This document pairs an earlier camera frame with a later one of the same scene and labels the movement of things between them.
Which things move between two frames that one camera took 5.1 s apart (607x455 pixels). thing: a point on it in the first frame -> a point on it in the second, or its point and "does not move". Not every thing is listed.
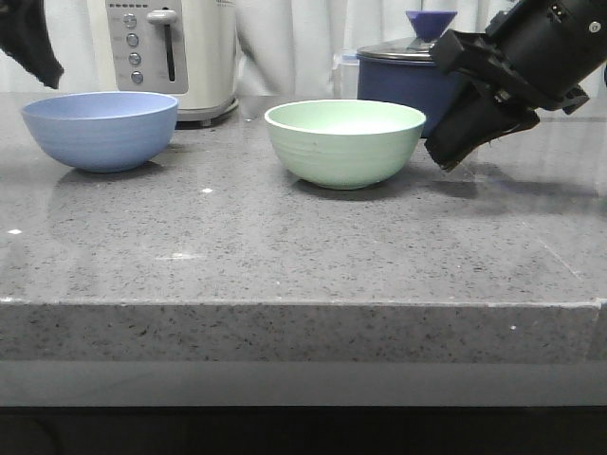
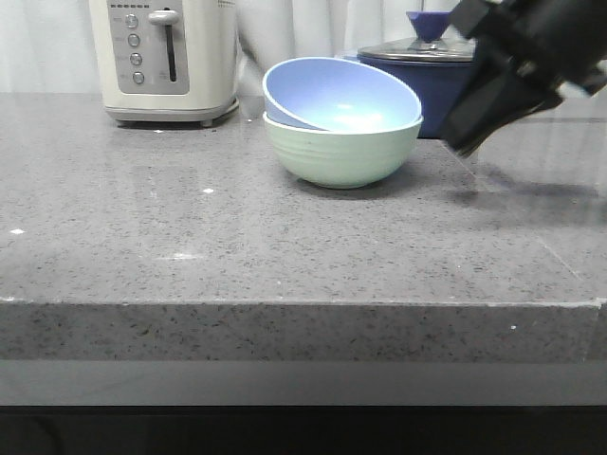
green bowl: x=346 y=143 does not move
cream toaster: x=181 y=48 does not move
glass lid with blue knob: x=430 y=26 does not move
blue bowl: x=104 y=132 -> x=336 y=94
